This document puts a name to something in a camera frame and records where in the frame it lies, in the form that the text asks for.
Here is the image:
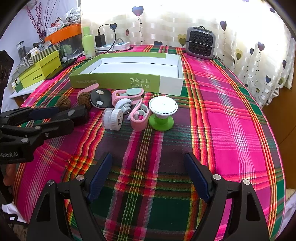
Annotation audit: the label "brown walnut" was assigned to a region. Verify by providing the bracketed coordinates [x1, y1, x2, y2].
[77, 92, 92, 110]
[56, 96, 72, 111]

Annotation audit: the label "black round disc holder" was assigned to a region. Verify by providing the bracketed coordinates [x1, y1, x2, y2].
[90, 88, 113, 109]

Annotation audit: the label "white mushroom knob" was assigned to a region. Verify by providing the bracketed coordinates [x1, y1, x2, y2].
[115, 98, 132, 114]

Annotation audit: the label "pink U-shaped clip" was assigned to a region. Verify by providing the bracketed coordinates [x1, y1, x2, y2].
[128, 99, 151, 131]

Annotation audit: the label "pink clip with green pad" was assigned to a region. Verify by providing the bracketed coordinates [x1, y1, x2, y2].
[111, 87, 144, 106]

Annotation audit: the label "white green suction cup holder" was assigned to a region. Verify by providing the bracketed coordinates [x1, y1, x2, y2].
[149, 96, 178, 132]

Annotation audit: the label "black flashlight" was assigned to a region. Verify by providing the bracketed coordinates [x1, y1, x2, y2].
[51, 104, 89, 126]

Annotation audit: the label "striped gift box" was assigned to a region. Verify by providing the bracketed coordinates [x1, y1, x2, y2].
[11, 43, 60, 80]

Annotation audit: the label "black smartphone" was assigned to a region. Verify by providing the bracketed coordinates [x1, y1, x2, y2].
[46, 58, 77, 80]

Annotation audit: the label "yellow-green shoe box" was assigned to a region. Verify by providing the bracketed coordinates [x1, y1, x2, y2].
[19, 50, 61, 89]

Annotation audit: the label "glass jar black lid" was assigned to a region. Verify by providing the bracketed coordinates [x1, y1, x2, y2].
[16, 41, 27, 60]

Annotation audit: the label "green lotion bottle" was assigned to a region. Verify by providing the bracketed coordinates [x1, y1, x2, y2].
[82, 26, 95, 59]

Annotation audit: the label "pink flower branches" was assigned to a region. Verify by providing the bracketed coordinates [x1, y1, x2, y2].
[26, 1, 58, 40]

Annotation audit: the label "orange storage box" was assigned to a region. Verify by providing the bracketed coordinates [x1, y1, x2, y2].
[44, 24, 81, 44]

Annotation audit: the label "black power adapter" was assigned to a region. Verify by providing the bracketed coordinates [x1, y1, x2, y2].
[95, 34, 106, 48]

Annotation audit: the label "plaid bedspread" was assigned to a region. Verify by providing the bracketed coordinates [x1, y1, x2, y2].
[13, 45, 285, 240]

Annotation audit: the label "white blue power strip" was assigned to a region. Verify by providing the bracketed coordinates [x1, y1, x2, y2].
[95, 42, 130, 52]

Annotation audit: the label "green and white tray box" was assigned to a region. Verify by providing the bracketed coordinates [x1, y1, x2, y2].
[69, 52, 184, 96]

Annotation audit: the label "grey mini fan heater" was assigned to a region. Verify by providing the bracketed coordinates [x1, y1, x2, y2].
[186, 26, 216, 60]

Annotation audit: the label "heart pattern curtain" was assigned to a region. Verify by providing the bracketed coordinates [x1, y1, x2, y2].
[80, 0, 295, 107]

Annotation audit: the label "black charging cable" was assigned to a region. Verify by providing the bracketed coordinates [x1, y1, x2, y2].
[97, 24, 135, 53]

